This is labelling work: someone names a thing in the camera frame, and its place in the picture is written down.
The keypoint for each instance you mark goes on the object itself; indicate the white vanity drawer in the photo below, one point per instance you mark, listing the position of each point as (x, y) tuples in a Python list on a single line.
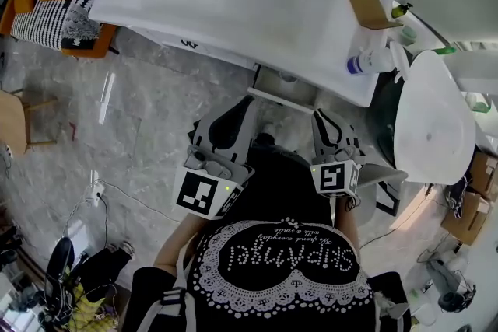
[(280, 100)]

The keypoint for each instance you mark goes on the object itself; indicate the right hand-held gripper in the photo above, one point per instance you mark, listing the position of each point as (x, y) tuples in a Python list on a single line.
[(334, 177)]

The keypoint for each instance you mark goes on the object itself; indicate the grey chair with black legs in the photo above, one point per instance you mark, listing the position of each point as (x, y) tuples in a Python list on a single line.
[(379, 175)]

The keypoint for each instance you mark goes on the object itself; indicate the white blue-label spray bottle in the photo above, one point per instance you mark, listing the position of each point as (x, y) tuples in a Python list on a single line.
[(369, 60)]

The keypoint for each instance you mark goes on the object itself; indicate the teal soap dish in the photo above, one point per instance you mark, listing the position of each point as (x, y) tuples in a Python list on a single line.
[(408, 35)]

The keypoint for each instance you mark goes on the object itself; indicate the person's black printed shirt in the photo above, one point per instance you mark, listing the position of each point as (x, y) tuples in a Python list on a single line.
[(272, 198)]

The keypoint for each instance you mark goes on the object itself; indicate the white vanity cabinet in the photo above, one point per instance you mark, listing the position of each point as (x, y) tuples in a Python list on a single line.
[(292, 11)]

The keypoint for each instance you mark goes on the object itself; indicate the person's left white shoe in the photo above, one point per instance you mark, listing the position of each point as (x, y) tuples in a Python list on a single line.
[(269, 127)]

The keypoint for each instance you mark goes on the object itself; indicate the white power strip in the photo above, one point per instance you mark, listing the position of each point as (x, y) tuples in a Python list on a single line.
[(98, 193)]

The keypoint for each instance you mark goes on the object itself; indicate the olive pump bottle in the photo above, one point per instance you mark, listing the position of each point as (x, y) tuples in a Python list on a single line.
[(400, 11)]

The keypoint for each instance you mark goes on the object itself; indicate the wooden stool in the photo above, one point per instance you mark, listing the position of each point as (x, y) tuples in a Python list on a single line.
[(11, 120)]

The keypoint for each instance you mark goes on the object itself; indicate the yellow checked cloth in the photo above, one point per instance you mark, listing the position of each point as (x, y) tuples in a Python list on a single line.
[(89, 299)]

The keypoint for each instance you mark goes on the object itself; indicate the person's left forearm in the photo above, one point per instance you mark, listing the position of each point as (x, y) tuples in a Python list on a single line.
[(175, 245)]

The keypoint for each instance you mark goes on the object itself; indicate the red angle bracket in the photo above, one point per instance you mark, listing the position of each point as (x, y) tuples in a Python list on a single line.
[(72, 130)]

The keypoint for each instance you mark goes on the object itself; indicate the black office chair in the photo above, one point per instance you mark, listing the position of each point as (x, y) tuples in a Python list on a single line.
[(60, 264)]

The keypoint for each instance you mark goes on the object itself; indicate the cardboard box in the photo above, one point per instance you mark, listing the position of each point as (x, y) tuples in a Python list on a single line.
[(484, 177), (467, 219)]

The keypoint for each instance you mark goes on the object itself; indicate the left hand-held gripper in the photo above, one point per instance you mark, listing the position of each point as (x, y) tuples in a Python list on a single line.
[(198, 192)]

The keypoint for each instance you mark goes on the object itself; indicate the black white striped blanket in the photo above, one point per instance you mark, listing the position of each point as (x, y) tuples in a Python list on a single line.
[(39, 23)]

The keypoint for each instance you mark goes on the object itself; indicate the person's blue jeans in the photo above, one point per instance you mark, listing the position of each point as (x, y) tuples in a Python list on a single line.
[(264, 140)]

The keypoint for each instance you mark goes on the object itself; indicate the green spray bottle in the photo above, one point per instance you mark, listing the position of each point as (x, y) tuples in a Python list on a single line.
[(480, 103)]

